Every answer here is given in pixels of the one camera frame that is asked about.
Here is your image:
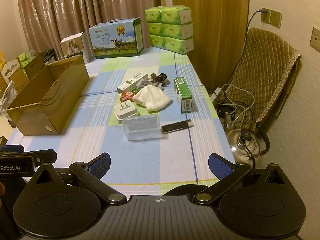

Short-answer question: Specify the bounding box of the steel kettle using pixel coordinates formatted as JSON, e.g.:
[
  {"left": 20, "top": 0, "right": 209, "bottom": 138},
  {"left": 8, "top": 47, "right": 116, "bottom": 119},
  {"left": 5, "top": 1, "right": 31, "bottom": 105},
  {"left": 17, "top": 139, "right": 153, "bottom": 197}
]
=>
[{"left": 226, "top": 127, "right": 271, "bottom": 168}]

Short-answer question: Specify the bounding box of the white power adapter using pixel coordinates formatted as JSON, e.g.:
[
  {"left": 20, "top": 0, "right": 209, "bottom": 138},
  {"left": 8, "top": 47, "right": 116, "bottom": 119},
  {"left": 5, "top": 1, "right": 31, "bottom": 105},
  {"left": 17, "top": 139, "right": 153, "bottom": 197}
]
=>
[{"left": 113, "top": 101, "right": 139, "bottom": 125}]

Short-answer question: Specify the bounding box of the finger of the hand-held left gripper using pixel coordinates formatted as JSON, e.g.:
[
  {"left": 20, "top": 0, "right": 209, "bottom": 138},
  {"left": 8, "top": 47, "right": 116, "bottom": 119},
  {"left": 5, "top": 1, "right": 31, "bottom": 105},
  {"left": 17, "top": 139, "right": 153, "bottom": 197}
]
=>
[
  {"left": 24, "top": 149, "right": 58, "bottom": 168},
  {"left": 0, "top": 144, "right": 25, "bottom": 154}
]

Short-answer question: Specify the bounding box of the yellow curtain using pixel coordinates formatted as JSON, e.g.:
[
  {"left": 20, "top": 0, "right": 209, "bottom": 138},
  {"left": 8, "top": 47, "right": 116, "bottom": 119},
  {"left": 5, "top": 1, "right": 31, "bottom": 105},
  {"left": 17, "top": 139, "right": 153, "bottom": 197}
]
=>
[{"left": 171, "top": 0, "right": 251, "bottom": 89}]

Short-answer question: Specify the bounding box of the stack of green tissue packs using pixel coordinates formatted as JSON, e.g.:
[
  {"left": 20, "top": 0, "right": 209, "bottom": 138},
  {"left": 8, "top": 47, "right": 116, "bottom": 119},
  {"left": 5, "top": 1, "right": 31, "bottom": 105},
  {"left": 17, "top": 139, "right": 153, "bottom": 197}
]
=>
[{"left": 144, "top": 5, "right": 194, "bottom": 55}]

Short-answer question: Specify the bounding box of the brown curtain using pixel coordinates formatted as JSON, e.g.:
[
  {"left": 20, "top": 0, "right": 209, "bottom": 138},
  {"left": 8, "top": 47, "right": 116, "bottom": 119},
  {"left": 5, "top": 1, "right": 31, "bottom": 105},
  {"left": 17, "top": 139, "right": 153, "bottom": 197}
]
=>
[{"left": 16, "top": 0, "right": 161, "bottom": 55}]

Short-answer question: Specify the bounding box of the blue cow print gift box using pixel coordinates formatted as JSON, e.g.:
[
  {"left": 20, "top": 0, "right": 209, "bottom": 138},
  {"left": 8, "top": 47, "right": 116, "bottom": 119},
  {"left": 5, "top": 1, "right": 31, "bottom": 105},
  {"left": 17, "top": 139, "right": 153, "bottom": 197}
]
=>
[{"left": 88, "top": 17, "right": 145, "bottom": 60}]

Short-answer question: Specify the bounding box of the white toothpaste box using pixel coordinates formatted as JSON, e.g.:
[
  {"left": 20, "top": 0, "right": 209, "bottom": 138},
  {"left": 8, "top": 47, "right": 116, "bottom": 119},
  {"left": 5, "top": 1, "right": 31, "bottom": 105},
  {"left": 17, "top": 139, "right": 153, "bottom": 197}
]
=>
[{"left": 117, "top": 72, "right": 149, "bottom": 93}]

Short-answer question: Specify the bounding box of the white power strip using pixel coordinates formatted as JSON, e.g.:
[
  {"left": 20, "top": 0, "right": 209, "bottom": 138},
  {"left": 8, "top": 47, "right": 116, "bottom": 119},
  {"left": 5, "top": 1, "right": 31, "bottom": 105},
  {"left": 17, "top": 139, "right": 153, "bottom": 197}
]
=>
[{"left": 210, "top": 87, "right": 226, "bottom": 103}]

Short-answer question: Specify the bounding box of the clear plastic bag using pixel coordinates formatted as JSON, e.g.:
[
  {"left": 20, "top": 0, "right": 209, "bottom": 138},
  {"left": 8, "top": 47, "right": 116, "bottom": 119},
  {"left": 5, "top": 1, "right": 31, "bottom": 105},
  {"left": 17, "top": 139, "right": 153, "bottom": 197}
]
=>
[{"left": 0, "top": 81, "right": 18, "bottom": 118}]

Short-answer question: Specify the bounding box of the beige wall socket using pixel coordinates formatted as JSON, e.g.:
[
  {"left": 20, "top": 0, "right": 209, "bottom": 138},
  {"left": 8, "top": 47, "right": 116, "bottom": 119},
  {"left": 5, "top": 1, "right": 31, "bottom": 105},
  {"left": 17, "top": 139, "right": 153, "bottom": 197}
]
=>
[
  {"left": 261, "top": 7, "right": 272, "bottom": 23},
  {"left": 310, "top": 27, "right": 320, "bottom": 49},
  {"left": 270, "top": 10, "right": 283, "bottom": 28}
]

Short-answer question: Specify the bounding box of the dark brown wrapped snack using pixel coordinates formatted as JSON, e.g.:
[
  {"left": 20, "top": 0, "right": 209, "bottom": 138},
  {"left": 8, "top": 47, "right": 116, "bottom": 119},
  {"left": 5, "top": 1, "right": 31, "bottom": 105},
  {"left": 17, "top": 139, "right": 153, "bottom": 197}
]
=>
[{"left": 150, "top": 73, "right": 168, "bottom": 83}]

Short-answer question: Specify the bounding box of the white cable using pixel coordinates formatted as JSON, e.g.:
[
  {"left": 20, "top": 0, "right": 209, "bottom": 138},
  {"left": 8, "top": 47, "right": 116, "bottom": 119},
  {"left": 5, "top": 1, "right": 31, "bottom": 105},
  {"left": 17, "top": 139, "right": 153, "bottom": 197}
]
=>
[{"left": 217, "top": 83, "right": 256, "bottom": 126}]

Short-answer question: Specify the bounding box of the clear plastic box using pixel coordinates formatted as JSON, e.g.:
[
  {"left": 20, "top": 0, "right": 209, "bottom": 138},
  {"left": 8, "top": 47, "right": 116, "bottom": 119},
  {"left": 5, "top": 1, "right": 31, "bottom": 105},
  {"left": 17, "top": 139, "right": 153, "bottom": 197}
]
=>
[{"left": 122, "top": 114, "right": 161, "bottom": 141}]

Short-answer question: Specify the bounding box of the quilted chair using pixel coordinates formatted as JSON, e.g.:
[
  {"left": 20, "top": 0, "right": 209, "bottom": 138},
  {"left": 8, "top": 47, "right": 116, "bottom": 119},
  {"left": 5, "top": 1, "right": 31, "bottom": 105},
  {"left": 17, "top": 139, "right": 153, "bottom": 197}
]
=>
[{"left": 223, "top": 27, "right": 302, "bottom": 131}]

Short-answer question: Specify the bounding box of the small brown cardboard box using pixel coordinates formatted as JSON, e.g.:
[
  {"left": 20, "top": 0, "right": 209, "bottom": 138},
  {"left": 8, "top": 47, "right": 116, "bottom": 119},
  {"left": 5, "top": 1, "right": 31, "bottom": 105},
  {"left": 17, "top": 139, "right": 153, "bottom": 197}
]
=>
[{"left": 24, "top": 53, "right": 54, "bottom": 81}]

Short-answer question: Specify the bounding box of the checked tablecloth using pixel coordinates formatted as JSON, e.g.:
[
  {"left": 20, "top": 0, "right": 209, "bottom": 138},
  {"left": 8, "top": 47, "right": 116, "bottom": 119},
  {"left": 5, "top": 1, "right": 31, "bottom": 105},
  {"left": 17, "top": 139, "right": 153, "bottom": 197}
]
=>
[{"left": 5, "top": 45, "right": 237, "bottom": 197}]

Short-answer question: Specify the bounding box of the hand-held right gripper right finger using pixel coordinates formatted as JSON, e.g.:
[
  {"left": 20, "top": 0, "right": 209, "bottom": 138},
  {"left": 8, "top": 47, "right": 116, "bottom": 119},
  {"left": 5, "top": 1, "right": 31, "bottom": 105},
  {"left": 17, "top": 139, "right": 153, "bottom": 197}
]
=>
[{"left": 193, "top": 152, "right": 292, "bottom": 205}]

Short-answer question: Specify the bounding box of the black power adapter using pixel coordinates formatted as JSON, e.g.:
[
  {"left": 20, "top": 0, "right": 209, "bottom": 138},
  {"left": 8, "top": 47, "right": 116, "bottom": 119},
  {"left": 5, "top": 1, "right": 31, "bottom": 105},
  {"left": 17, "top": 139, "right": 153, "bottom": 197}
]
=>
[{"left": 217, "top": 104, "right": 236, "bottom": 118}]

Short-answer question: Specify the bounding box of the white appliance box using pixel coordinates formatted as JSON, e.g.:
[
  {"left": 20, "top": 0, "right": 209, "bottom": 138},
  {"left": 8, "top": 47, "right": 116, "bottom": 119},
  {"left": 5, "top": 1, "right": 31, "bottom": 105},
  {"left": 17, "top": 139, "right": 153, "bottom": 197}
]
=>
[{"left": 60, "top": 32, "right": 91, "bottom": 64}]

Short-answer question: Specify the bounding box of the large cardboard box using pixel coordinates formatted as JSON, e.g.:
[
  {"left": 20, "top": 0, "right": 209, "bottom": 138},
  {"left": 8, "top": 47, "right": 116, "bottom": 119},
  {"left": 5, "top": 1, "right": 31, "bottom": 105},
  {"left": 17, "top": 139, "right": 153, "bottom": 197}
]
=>
[{"left": 6, "top": 54, "right": 90, "bottom": 136}]

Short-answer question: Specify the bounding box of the grey snack packet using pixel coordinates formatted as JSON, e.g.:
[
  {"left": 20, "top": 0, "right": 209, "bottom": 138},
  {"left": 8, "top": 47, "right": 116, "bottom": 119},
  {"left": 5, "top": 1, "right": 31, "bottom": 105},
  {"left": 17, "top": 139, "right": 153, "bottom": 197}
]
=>
[{"left": 139, "top": 79, "right": 163, "bottom": 89}]

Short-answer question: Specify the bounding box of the small green tissue pack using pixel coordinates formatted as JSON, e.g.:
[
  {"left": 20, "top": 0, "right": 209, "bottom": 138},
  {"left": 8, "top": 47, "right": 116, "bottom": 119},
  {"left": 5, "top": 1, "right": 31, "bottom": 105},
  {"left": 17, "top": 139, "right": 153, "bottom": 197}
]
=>
[{"left": 18, "top": 51, "right": 35, "bottom": 75}]

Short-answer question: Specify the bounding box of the white cloth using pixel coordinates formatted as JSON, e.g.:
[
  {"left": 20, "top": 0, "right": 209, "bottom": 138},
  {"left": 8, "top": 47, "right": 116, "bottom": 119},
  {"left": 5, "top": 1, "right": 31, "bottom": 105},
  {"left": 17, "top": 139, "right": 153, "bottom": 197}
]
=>
[{"left": 132, "top": 85, "right": 173, "bottom": 112}]

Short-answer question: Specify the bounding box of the black lighter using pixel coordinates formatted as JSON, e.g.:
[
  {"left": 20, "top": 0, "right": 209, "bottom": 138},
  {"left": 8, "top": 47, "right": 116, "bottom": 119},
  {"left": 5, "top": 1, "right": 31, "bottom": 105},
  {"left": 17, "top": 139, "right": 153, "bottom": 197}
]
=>
[{"left": 160, "top": 120, "right": 193, "bottom": 134}]

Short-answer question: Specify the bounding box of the green milk carton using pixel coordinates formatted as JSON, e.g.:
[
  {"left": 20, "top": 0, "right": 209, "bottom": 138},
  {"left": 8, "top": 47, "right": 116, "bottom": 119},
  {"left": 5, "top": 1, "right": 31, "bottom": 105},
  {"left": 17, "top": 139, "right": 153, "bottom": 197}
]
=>
[{"left": 174, "top": 77, "right": 193, "bottom": 114}]

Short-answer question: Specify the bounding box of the red snack packet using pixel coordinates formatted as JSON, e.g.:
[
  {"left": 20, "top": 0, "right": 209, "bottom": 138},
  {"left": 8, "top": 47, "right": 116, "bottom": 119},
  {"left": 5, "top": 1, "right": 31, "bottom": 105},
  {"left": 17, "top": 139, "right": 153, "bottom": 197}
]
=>
[{"left": 120, "top": 91, "right": 137, "bottom": 103}]

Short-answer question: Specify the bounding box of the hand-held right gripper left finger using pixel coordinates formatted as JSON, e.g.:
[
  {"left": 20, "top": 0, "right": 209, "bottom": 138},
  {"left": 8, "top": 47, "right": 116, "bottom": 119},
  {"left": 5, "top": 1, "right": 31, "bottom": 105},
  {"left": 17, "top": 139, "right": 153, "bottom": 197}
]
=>
[{"left": 30, "top": 152, "right": 128, "bottom": 205}]

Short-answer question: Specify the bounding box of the dark charger cable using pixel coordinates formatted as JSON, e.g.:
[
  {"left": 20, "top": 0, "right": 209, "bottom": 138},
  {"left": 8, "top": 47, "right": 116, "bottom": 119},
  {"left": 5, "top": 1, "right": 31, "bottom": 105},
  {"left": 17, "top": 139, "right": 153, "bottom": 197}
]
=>
[{"left": 225, "top": 10, "right": 262, "bottom": 93}]

